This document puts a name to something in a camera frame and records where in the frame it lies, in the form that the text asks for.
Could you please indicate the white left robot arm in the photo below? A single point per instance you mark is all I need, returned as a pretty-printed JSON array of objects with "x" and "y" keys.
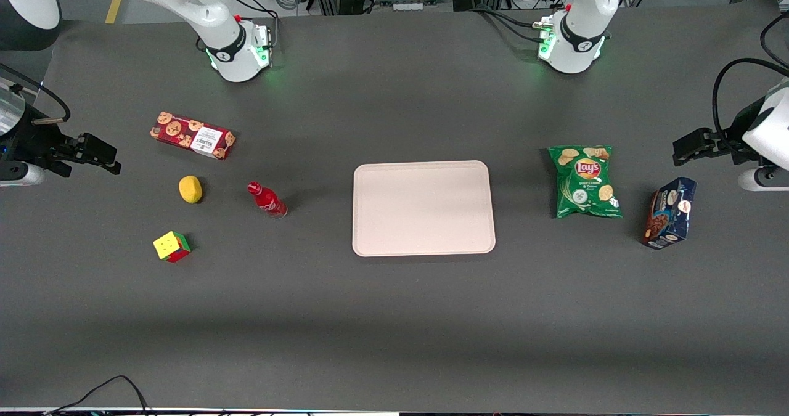
[{"x": 592, "y": 9}]

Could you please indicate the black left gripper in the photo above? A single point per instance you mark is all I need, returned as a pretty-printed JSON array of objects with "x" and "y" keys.
[{"x": 731, "y": 137}]

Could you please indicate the pale pink plastic tray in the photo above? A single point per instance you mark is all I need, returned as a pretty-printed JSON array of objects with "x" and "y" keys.
[{"x": 423, "y": 209}]

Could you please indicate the red chocolate chip cookie box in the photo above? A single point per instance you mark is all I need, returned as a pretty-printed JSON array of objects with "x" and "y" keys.
[{"x": 192, "y": 135}]

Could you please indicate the dark blue cookie box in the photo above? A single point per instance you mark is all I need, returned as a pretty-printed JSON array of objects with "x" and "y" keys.
[{"x": 670, "y": 212}]

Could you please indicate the red coke bottle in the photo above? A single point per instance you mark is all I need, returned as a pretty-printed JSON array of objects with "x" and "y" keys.
[{"x": 266, "y": 200}]

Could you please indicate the yellow lemon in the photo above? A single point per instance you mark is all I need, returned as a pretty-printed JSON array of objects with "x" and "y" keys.
[{"x": 190, "y": 189}]

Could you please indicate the colourful rubik's cube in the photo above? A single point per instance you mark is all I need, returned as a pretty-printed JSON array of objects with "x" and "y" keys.
[{"x": 171, "y": 247}]

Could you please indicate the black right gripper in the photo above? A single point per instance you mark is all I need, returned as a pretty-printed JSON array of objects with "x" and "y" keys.
[{"x": 26, "y": 146}]

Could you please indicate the green Lay's chips bag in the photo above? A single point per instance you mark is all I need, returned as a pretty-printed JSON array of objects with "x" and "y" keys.
[{"x": 584, "y": 182}]

